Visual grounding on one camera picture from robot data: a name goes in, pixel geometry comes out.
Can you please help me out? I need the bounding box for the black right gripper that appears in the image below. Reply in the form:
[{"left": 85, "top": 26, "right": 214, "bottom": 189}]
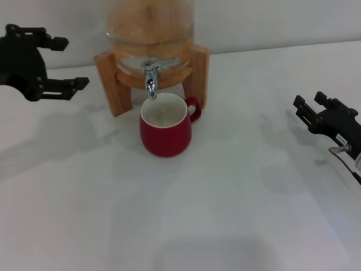
[{"left": 292, "top": 91, "right": 361, "bottom": 159}]

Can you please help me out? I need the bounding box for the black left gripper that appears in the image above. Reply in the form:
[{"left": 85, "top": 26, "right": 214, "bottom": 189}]
[{"left": 0, "top": 24, "right": 90, "bottom": 103}]

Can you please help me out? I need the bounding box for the red cup white inside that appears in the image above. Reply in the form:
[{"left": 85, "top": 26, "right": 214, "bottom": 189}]
[{"left": 139, "top": 92, "right": 202, "bottom": 158}]

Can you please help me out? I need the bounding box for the chrome faucet tap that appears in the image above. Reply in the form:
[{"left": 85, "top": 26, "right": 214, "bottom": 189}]
[{"left": 140, "top": 57, "right": 180, "bottom": 100}]

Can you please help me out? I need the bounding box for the glass beverage dispenser jar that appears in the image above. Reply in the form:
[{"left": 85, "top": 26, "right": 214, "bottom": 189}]
[{"left": 103, "top": 0, "right": 196, "bottom": 89}]

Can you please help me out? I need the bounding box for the wooden dispenser stand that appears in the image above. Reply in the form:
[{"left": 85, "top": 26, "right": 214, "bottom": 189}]
[{"left": 93, "top": 45, "right": 211, "bottom": 117}]

